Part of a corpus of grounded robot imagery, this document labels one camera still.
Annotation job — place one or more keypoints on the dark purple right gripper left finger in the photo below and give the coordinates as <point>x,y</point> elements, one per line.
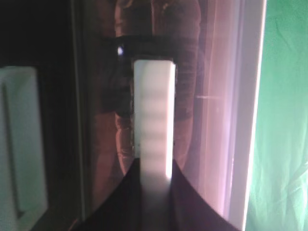
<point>121,211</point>

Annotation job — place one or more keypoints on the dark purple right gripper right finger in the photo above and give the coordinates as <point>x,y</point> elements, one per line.
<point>188,211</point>

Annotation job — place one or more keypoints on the dark drawer with white handle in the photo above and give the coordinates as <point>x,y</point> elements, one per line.
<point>142,68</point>

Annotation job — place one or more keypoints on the green cloth table cover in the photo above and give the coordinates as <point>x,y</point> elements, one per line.
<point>278,199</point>

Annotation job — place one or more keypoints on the white frame drawer cabinet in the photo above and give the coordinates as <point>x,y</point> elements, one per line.
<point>229,103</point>

